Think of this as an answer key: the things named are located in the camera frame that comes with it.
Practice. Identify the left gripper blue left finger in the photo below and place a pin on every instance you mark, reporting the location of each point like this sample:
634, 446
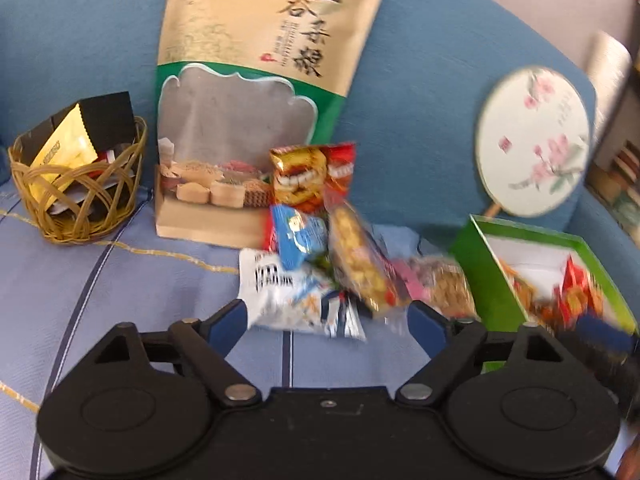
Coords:
223, 330

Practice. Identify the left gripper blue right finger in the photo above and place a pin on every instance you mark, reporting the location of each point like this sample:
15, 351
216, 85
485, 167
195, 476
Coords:
428, 328

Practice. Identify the orange clear nut snack bag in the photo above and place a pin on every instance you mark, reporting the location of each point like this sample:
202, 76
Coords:
539, 307

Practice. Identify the small blue snack packet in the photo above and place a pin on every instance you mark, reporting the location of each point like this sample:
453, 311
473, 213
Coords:
298, 237

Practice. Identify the red clear candy bag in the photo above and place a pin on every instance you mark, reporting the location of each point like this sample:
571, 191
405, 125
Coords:
578, 295

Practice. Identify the person's right hand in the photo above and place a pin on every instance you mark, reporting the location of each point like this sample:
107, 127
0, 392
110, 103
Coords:
629, 466

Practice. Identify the clear peanut brittle packet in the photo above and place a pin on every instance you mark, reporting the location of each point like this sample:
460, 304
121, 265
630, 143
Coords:
439, 282

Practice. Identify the white blue snack packet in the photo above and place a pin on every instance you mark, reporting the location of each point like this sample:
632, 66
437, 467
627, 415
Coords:
303, 300

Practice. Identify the clear yellow cracker packet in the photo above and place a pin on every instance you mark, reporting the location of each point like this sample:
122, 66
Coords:
358, 263

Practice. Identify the green cardboard box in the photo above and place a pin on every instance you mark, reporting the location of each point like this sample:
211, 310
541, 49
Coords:
487, 249

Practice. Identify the red lion snack bag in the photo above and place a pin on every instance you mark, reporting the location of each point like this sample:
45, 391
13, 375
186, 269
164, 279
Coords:
301, 173

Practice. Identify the woven bamboo basket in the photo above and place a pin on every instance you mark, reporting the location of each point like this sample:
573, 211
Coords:
80, 205

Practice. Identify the round floral hand fan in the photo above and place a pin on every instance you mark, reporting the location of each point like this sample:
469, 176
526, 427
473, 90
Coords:
532, 142

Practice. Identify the black and gold packet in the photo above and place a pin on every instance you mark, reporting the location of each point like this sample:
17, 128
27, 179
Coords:
88, 130

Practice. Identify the large kraft grain pouch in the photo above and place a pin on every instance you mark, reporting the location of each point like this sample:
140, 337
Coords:
237, 78

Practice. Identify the rolled clear plastic sheet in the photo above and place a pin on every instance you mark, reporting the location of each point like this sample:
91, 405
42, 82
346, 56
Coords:
608, 66

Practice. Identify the blue fabric sofa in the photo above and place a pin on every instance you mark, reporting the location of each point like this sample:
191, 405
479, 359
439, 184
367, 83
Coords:
423, 75

